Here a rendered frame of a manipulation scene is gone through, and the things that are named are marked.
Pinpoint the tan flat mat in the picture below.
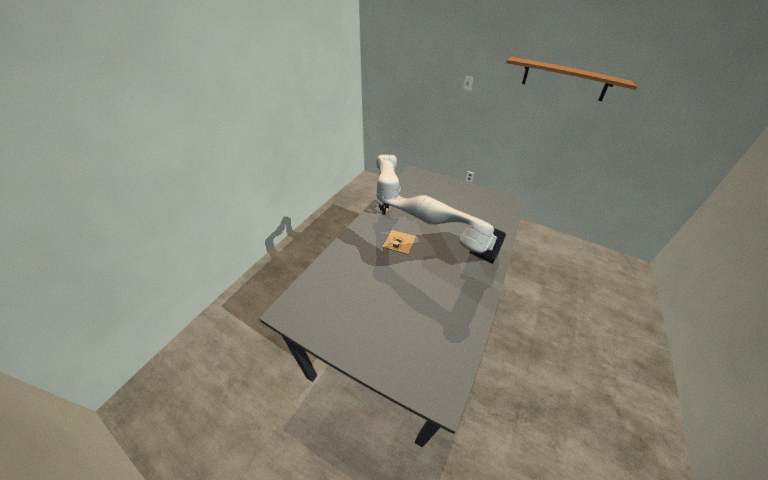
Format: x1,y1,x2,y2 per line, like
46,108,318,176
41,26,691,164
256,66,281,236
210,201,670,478
382,230,416,254

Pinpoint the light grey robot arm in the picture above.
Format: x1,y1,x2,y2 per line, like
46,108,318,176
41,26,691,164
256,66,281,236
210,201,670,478
376,155,496,253

